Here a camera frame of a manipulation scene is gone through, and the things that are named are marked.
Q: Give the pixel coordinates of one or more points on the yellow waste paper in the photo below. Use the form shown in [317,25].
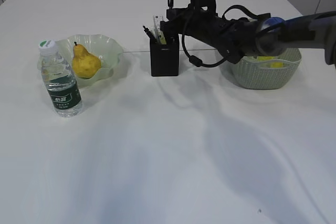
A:
[269,62]

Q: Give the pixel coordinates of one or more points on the clear plastic ruler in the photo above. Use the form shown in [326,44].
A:
[156,22]

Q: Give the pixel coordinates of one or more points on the green plastic woven basket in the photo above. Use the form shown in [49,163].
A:
[248,75]

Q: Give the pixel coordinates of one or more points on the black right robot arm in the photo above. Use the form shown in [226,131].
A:
[263,35]

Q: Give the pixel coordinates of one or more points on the yellow pear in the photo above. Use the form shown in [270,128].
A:
[84,64]

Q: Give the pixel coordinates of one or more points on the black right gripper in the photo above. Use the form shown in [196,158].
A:
[195,22]

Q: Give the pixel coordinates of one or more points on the clear water bottle green label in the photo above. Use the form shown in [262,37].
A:
[59,80]

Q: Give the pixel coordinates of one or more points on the yellow utility knife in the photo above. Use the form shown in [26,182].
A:
[162,39]

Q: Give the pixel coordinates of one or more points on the green wavy glass plate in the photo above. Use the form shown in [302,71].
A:
[105,48]

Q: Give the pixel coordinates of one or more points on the black square pen holder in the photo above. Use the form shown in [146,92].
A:
[164,59]

